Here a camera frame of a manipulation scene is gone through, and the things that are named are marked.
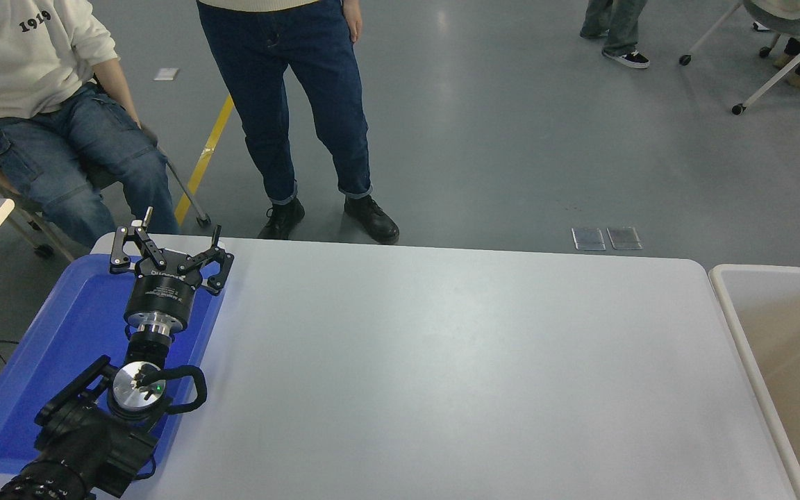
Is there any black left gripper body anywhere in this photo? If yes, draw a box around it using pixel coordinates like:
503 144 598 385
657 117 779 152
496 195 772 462
124 249 203 322

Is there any person's left hand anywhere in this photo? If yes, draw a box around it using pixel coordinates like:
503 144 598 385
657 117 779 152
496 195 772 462
342 0 363 42

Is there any large pale bin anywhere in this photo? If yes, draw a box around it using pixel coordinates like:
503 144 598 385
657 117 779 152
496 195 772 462
709 264 800 500

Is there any grey office chair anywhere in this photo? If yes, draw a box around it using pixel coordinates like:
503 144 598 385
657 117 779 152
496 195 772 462
0 125 212 263

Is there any blue plastic tray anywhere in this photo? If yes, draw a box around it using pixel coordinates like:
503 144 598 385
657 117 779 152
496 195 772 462
0 253 226 476

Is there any silver floor plate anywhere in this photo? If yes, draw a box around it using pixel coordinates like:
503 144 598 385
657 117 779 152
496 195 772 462
572 227 606 251
607 227 642 251

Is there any white wheeled chair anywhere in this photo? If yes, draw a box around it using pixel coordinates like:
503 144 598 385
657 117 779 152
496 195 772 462
678 0 800 116

